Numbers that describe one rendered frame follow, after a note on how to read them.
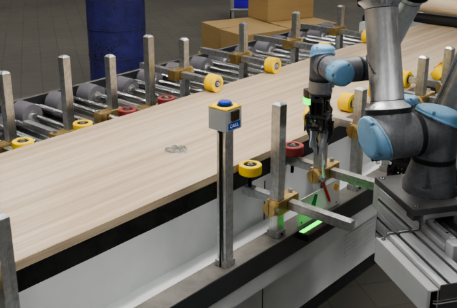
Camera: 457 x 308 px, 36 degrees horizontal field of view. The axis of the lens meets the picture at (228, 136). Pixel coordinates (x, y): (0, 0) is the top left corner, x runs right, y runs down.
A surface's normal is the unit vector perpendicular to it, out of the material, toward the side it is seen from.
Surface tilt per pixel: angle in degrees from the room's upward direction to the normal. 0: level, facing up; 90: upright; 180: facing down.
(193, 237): 90
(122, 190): 0
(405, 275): 90
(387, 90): 76
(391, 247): 0
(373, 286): 0
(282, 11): 90
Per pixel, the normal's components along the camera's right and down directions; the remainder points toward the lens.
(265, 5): -0.87, 0.17
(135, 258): 0.76, 0.22
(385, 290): 0.00, -0.94
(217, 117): -0.66, 0.26
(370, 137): -0.94, 0.23
